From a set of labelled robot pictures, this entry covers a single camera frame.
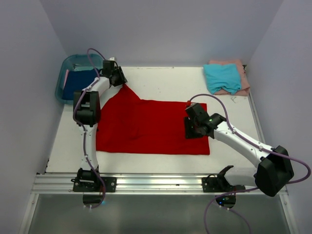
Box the aluminium mounting rail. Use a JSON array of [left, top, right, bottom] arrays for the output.
[[30, 172, 289, 195]]

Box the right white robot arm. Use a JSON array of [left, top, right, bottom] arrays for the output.
[[184, 103, 294, 197]]

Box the folded pink t shirt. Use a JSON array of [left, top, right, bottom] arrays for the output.
[[208, 59, 250, 96]]

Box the teal plastic bin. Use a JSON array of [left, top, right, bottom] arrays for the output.
[[55, 54, 103, 105]]

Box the red t shirt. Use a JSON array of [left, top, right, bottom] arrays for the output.
[[96, 85, 210, 155]]

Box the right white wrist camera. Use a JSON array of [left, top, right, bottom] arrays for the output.
[[186, 100, 195, 109]]

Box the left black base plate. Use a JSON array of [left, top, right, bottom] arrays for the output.
[[71, 177, 117, 193]]

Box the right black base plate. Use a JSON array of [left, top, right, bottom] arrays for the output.
[[201, 174, 246, 193]]

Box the dark blue t shirt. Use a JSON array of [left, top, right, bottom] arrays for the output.
[[62, 69, 99, 100]]

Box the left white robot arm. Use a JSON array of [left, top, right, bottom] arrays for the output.
[[73, 58, 127, 192]]

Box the pink paper in bin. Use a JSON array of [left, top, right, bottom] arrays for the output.
[[63, 69, 70, 89]]

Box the folded turquoise t shirt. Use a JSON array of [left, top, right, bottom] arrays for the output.
[[203, 63, 242, 95]]

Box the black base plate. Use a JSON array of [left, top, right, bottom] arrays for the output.
[[71, 177, 117, 193], [201, 174, 246, 193]]

